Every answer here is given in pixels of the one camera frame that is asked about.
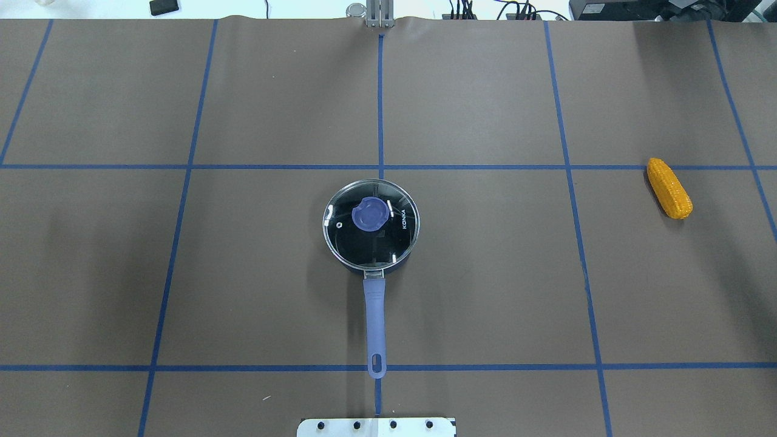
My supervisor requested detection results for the dark blue saucepan purple handle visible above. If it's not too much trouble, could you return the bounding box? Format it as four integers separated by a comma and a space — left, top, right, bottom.
322, 179, 421, 380

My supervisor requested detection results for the glass pot lid purple knob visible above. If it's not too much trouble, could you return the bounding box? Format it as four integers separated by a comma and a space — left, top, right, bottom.
321, 179, 421, 272

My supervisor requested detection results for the brown table mat blue grid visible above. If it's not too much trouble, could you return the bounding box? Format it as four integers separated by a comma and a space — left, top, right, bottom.
2, 16, 775, 436

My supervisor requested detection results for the yellow plastic corn cob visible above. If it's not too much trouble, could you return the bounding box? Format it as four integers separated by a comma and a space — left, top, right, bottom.
646, 157, 693, 220

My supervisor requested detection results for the aluminium camera post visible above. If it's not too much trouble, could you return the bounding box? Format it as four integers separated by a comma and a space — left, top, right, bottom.
346, 0, 396, 29

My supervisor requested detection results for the small black device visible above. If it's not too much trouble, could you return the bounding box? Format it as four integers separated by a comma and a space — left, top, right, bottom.
148, 0, 180, 17

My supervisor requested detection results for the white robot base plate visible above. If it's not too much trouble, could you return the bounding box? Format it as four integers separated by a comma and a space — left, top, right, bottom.
296, 417, 457, 436

